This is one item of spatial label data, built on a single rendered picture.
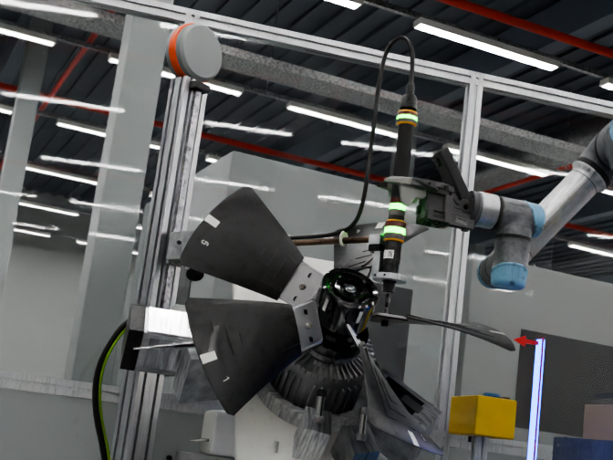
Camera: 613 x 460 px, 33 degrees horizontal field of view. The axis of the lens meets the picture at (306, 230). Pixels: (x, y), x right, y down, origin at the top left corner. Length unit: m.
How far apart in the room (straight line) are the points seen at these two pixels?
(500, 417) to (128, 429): 0.88
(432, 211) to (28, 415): 1.16
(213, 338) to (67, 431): 0.88
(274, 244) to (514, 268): 0.51
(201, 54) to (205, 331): 1.04
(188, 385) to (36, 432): 0.72
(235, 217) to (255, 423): 0.43
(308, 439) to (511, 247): 0.59
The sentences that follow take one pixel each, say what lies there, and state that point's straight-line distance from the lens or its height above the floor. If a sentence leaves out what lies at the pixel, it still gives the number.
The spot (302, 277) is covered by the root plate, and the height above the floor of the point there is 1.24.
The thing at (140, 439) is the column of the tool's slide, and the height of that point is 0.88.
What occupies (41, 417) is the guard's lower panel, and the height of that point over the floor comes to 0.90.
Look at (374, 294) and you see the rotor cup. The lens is 2.05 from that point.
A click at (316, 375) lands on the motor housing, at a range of 2.09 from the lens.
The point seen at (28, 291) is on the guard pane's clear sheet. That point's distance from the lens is 2.73.
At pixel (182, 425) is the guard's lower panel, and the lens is 2.72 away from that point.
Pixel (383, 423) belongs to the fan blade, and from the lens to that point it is 1.84.
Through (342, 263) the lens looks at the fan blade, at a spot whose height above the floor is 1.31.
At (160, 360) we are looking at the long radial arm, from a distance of 2.12.
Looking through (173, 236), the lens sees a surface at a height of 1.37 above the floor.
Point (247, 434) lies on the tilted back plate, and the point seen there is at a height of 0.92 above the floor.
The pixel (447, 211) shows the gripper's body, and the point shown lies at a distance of 2.16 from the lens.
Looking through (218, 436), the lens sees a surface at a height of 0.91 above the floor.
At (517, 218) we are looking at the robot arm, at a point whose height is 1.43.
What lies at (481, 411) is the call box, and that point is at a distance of 2.42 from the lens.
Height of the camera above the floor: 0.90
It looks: 12 degrees up
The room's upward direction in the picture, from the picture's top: 7 degrees clockwise
